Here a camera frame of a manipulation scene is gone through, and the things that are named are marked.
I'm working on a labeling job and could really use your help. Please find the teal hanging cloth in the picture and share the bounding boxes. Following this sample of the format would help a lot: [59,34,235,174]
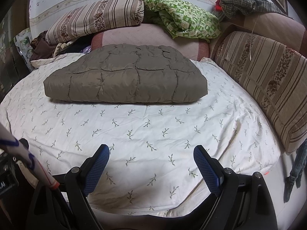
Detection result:
[284,140,306,203]

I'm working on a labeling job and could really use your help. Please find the white sleeved forearm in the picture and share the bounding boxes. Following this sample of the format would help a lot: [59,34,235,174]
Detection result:
[1,124,59,190]

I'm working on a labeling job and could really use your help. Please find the purple patterned cloth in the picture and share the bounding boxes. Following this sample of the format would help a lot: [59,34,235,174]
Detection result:
[81,46,92,54]

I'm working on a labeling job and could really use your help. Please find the white leaf-print bed sheet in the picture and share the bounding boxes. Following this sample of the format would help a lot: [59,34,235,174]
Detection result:
[1,53,281,217]

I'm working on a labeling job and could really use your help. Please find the dark brown garment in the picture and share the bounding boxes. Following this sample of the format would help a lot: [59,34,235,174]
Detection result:
[30,31,56,61]

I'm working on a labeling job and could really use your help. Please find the red cloth item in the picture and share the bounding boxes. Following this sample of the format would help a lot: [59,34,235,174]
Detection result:
[214,0,223,12]

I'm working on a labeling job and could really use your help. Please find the grey checked garment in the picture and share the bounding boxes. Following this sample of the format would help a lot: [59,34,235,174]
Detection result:
[219,0,287,19]

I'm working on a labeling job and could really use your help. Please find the striped brown side pillow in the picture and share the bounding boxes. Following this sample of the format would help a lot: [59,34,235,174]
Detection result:
[214,31,306,154]

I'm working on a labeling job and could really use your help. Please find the olive quilted puffer jacket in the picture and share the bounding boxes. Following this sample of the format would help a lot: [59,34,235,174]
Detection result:
[44,44,208,104]

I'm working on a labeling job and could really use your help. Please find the pink quilted blanket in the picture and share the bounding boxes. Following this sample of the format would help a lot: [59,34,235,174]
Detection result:
[91,23,210,61]

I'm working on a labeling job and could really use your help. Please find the green white patterned quilt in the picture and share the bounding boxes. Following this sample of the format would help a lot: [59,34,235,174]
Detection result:
[142,0,222,42]

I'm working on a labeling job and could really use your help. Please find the striped floral pillow at headboard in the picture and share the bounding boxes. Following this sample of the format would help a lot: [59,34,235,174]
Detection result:
[45,0,144,45]

